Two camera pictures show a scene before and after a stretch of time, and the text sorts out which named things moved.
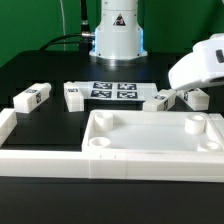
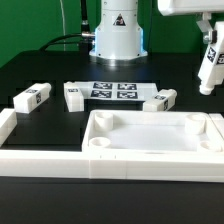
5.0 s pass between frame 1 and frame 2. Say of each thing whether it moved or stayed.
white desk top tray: stayed
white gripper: moved
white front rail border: stayed
